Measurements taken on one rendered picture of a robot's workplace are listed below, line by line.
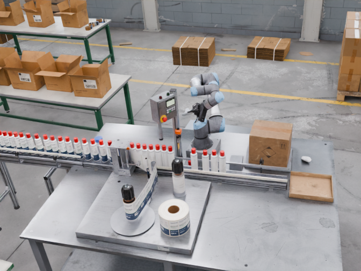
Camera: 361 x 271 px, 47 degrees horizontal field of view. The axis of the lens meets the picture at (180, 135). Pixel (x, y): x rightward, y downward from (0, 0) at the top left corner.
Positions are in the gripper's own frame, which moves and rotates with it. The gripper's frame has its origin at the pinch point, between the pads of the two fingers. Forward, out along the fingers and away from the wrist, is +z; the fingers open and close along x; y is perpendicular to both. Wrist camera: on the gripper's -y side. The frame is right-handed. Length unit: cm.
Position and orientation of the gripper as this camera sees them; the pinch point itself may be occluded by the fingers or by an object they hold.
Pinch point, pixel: (188, 119)
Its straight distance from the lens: 328.3
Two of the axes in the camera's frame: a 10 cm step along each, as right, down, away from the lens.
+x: -7.1, -4.1, -5.8
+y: -0.4, -7.9, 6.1
